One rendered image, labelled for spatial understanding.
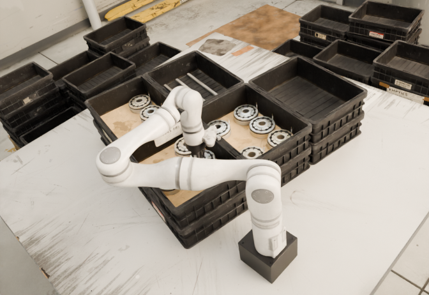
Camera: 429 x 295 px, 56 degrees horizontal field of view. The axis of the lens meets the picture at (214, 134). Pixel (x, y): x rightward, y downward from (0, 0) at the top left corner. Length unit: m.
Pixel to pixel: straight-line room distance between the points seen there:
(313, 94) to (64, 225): 1.16
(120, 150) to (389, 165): 1.05
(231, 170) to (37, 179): 1.07
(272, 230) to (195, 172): 0.29
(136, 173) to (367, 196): 0.86
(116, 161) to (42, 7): 3.66
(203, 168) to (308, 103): 0.80
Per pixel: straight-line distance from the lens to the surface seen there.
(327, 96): 1.82
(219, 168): 1.10
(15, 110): 2.91
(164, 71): 1.98
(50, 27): 4.76
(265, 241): 1.24
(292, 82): 1.91
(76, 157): 1.97
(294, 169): 1.59
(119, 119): 1.87
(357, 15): 3.07
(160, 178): 1.13
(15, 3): 4.58
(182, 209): 1.29
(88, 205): 1.73
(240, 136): 1.63
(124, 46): 3.15
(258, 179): 1.06
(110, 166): 1.13
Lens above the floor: 1.92
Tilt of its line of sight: 41 degrees down
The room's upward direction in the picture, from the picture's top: 10 degrees counter-clockwise
